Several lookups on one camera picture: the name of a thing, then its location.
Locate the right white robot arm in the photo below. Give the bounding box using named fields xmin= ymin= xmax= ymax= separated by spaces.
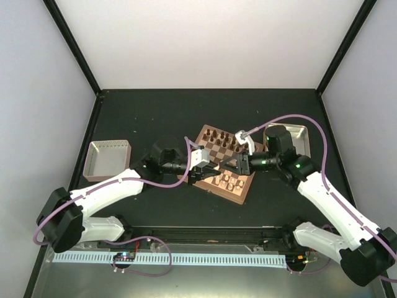
xmin=220 ymin=125 xmax=396 ymax=286

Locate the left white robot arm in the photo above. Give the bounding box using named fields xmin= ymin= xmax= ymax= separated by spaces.
xmin=33 ymin=137 xmax=220 ymax=253

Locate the wooden chess board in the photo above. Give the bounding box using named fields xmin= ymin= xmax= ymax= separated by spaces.
xmin=194 ymin=125 xmax=254 ymax=205

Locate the row of dark chess pieces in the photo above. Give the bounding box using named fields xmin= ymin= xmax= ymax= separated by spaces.
xmin=198 ymin=128 xmax=248 ymax=158

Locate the silver metal tin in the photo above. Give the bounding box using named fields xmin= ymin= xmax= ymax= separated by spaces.
xmin=263 ymin=122 xmax=311 ymax=157

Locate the pink plastic tray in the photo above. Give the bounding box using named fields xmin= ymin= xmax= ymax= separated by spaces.
xmin=83 ymin=140 xmax=131 ymax=182

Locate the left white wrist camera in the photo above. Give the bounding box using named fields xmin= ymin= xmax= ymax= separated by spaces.
xmin=189 ymin=149 xmax=210 ymax=170

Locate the light blue slotted cable duct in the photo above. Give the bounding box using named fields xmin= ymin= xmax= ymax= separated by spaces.
xmin=52 ymin=251 xmax=287 ymax=269

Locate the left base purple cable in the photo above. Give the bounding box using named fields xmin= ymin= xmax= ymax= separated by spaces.
xmin=105 ymin=235 xmax=174 ymax=277

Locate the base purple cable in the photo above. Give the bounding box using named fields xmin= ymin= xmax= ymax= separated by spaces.
xmin=105 ymin=235 xmax=174 ymax=277
xmin=285 ymin=256 xmax=332 ymax=276

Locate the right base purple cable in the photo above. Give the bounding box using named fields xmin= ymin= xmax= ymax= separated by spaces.
xmin=285 ymin=256 xmax=332 ymax=276

